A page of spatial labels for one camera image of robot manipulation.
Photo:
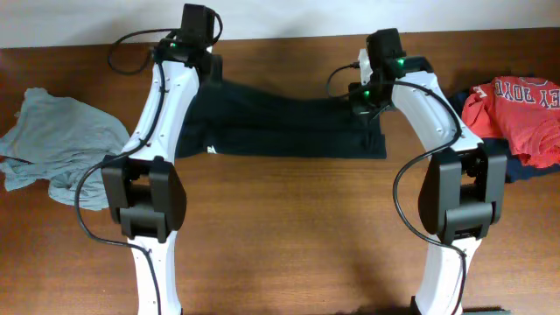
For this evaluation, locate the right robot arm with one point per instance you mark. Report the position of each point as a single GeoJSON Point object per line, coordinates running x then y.
{"type": "Point", "coordinates": [462, 192]}

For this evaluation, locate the red printed t-shirt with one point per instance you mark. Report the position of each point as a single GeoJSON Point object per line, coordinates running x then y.
{"type": "Point", "coordinates": [520, 118]}

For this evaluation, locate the black t-shirt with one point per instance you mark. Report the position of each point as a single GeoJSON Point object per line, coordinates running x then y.
{"type": "Point", "coordinates": [233, 119]}

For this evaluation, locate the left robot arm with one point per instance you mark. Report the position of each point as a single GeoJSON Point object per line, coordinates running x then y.
{"type": "Point", "coordinates": [145, 195]}

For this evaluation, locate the navy blue garment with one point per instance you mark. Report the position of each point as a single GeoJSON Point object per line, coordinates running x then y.
{"type": "Point", "coordinates": [516, 166]}

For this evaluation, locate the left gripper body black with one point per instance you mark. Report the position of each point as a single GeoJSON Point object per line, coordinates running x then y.
{"type": "Point", "coordinates": [215, 76]}

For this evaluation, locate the grey t-shirt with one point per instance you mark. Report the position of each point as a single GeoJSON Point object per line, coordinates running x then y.
{"type": "Point", "coordinates": [57, 139]}

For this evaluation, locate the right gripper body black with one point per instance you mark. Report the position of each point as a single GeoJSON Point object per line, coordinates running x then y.
{"type": "Point", "coordinates": [364, 100]}

